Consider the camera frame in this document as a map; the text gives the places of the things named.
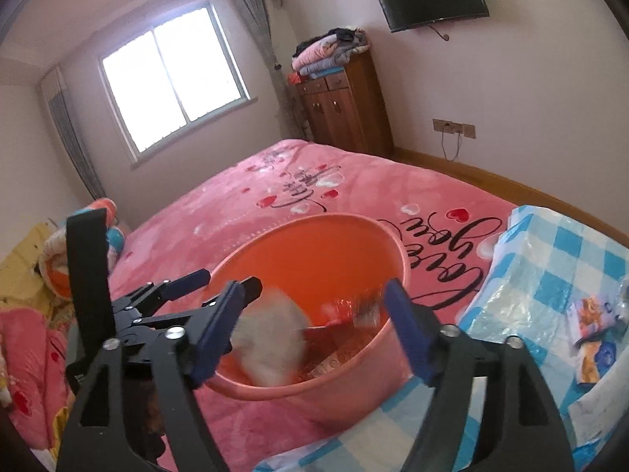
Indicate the wall socket strip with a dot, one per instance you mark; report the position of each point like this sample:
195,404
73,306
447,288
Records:
454,128

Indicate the pink cartoon quilt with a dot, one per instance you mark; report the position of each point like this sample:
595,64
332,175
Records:
29,368

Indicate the blue white checkered tablecloth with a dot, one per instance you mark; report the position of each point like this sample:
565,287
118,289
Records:
540,275

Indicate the orange plastic basin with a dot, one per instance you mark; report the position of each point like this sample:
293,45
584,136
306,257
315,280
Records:
319,255

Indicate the white wrapper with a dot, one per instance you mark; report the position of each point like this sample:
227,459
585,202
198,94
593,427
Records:
268,334

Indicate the pink printed blanket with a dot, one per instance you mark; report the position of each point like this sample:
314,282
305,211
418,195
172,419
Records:
236,196

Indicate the grey curtain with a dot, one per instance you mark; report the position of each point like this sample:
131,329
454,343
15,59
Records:
260,34
69,132

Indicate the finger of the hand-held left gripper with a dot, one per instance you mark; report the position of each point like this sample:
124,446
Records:
206,307
182,285

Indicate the colourful small snack packets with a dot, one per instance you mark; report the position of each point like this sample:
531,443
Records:
589,319

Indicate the colourful rolled quilt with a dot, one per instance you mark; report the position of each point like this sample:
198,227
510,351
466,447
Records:
56,255

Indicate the blue orange tissue packet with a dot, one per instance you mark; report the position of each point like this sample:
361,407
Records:
597,361

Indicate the brown wooden cabinet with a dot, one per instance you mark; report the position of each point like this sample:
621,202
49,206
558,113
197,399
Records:
344,108

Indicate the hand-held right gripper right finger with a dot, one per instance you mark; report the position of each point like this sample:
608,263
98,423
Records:
408,329

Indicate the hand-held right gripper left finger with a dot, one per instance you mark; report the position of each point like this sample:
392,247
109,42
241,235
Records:
211,349

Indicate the pile of folded blankets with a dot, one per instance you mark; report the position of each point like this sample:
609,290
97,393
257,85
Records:
324,51

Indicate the window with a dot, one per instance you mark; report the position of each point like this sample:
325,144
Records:
172,73

